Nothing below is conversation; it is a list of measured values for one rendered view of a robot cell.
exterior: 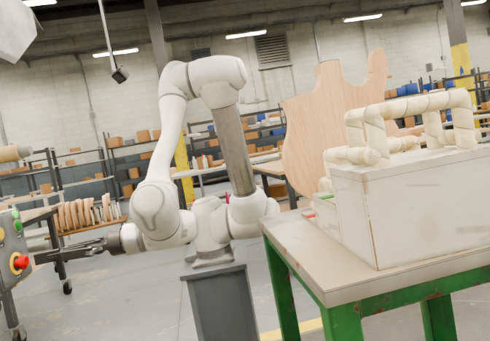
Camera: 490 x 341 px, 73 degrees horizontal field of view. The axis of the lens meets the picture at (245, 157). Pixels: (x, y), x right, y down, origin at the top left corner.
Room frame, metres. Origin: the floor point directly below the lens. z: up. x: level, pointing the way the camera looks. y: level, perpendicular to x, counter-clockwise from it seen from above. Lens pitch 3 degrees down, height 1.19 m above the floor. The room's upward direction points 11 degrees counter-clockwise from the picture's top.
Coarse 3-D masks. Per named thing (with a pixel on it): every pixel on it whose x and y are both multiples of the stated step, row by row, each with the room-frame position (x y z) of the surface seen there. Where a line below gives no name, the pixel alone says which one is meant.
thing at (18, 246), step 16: (16, 208) 0.96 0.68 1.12; (0, 224) 0.86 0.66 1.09; (0, 240) 0.84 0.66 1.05; (16, 240) 0.92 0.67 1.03; (0, 256) 0.83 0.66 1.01; (16, 256) 0.90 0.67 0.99; (0, 272) 0.82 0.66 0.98; (16, 272) 0.88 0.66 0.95; (0, 288) 0.81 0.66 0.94; (0, 304) 0.85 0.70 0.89
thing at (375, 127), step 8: (368, 120) 0.57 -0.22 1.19; (376, 120) 0.56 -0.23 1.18; (368, 128) 0.57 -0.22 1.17; (376, 128) 0.56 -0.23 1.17; (384, 128) 0.57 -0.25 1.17; (368, 136) 0.58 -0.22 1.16; (376, 136) 0.56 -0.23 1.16; (384, 136) 0.57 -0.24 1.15; (368, 144) 0.58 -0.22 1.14; (376, 144) 0.57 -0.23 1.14; (384, 144) 0.56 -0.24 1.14; (384, 152) 0.56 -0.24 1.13; (384, 160) 0.56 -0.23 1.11
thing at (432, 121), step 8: (432, 112) 0.66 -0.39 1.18; (424, 120) 0.68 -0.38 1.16; (432, 120) 0.67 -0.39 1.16; (440, 120) 0.67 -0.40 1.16; (424, 128) 0.68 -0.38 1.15; (432, 128) 0.67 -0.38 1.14; (440, 128) 0.67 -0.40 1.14; (432, 136) 0.67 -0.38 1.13; (432, 144) 0.67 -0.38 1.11; (440, 144) 0.66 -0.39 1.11
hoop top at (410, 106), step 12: (420, 96) 0.58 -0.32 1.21; (432, 96) 0.58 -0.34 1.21; (444, 96) 0.58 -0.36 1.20; (456, 96) 0.58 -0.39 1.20; (372, 108) 0.57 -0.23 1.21; (384, 108) 0.57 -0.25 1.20; (396, 108) 0.57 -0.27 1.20; (408, 108) 0.57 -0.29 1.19; (420, 108) 0.57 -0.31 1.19; (432, 108) 0.58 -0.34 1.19; (444, 108) 0.59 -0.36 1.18; (384, 120) 0.58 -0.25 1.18
